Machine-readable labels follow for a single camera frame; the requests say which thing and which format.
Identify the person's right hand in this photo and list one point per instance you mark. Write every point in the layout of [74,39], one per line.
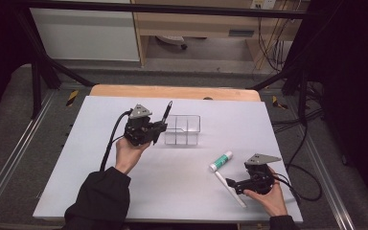
[271,199]

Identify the wooden desk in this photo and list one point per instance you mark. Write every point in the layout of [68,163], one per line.
[198,25]

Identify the black metal stand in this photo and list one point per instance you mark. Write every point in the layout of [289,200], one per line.
[36,83]
[302,86]

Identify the chair base with castor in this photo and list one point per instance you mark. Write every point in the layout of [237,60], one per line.
[172,40]

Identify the green and white glue stick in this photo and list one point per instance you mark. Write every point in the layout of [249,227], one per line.
[221,161]

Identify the clear plastic organizer box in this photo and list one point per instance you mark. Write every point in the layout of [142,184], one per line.
[188,127]

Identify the white cabinet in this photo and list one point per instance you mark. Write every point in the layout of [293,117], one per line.
[86,35]

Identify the white pen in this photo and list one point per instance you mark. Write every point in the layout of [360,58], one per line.
[226,185]

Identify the white board sheet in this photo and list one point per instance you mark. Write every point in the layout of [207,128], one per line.
[179,185]

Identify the aluminium rail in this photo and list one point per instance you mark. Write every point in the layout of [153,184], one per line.
[329,182]
[16,150]

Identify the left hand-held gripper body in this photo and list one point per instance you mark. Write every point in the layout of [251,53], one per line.
[139,129]

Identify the black gel pen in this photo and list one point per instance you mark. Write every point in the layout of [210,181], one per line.
[167,111]

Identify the white wall socket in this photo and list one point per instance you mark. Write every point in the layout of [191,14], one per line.
[263,4]

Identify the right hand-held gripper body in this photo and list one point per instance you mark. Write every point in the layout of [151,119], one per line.
[258,175]

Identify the black horizontal frame bar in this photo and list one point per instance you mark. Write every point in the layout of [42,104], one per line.
[172,9]

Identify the person's left hand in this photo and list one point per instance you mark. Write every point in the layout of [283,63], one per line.
[127,156]

